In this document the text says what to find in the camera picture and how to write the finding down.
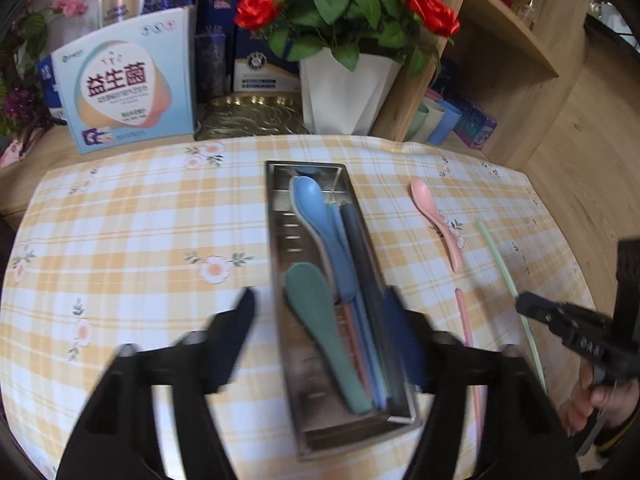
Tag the blue plastic spoon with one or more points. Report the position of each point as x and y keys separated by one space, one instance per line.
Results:
x=312 y=205

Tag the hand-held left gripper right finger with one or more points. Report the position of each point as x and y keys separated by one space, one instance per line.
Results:
x=400 y=340

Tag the white plastic spoon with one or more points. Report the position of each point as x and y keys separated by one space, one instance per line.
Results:
x=306 y=230

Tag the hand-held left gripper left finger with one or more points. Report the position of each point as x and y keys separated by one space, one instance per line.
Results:
x=232 y=345

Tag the white and gold box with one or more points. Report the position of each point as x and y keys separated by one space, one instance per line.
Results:
x=117 y=5

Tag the purple patterned box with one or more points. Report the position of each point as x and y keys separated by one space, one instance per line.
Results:
x=475 y=122

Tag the light blue printed box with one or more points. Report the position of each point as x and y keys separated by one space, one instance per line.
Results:
x=125 y=80

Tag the person's right forearm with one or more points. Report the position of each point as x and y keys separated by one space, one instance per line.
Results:
x=620 y=440

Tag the pink plastic spoon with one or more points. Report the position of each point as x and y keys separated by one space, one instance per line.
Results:
x=425 y=197

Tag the green plastic spoon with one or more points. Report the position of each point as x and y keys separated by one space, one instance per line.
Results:
x=312 y=305

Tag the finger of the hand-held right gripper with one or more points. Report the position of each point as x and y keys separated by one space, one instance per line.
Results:
x=570 y=327

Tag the gold embossed tray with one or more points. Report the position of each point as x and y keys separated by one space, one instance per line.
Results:
x=250 y=117

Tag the person's right hand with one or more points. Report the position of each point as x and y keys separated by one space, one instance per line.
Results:
x=600 y=402

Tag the green plastic cup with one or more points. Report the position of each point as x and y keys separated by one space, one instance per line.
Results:
x=415 y=122

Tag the pink cloth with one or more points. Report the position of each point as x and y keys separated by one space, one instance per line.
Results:
x=12 y=152

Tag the dark grey chopstick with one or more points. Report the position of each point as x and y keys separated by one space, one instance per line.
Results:
x=349 y=230
x=359 y=230

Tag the red rose bouquet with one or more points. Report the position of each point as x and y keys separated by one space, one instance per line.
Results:
x=260 y=2

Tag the dark blue patterned box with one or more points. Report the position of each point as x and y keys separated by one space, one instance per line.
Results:
x=215 y=55

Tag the blue chopstick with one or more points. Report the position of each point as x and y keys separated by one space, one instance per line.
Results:
x=341 y=240
x=334 y=225

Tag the wooden shelf unit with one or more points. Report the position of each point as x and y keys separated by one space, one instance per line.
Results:
x=550 y=135

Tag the pink chopstick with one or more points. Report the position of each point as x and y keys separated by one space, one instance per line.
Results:
x=465 y=320

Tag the stainless steel cutlery tray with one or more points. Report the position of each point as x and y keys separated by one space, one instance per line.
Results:
x=310 y=400

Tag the purple flower bunch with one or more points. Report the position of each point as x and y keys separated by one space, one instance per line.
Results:
x=17 y=102

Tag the pink flower plant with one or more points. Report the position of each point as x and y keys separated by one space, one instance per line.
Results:
x=35 y=30

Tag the blue paper bag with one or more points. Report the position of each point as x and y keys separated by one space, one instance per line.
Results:
x=47 y=85

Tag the blue plastic cup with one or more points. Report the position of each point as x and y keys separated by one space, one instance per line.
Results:
x=445 y=122

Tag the white faceted vase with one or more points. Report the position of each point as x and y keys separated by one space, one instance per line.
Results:
x=345 y=100

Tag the light green chopstick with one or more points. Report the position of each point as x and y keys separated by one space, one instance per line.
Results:
x=497 y=255

